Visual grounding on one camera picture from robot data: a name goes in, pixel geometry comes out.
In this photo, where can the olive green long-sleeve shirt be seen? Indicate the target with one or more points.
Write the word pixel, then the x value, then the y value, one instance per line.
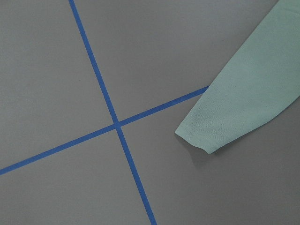
pixel 260 80

